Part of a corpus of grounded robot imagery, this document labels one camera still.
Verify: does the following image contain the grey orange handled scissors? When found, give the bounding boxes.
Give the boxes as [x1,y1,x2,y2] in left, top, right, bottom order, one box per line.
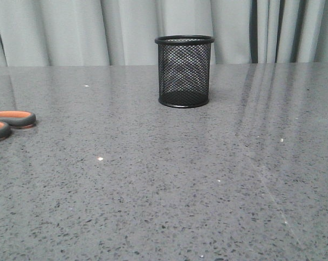
[0,110,36,139]

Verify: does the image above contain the black mesh pen bucket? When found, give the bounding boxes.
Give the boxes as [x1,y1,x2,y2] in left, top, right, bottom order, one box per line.
[155,35,215,108]

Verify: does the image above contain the grey curtain backdrop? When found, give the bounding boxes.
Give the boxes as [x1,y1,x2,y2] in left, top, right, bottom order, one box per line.
[0,1,328,66]

